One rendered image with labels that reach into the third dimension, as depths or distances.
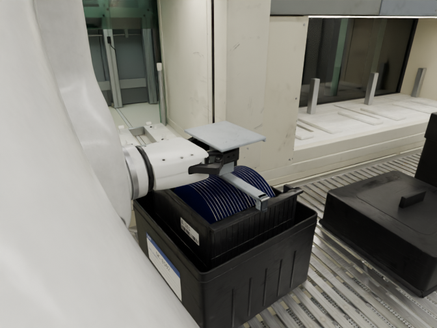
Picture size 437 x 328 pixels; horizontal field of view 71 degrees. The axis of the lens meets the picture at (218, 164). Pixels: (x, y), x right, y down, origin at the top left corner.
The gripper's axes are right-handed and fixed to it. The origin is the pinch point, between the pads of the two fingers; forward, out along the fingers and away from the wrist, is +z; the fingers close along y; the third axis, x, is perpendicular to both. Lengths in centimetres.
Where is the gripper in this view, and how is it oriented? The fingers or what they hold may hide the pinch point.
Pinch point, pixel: (219, 147)
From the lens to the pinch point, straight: 56.3
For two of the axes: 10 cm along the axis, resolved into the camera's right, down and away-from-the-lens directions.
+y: 5.9, 3.4, -7.3
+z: 8.1, -2.5, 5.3
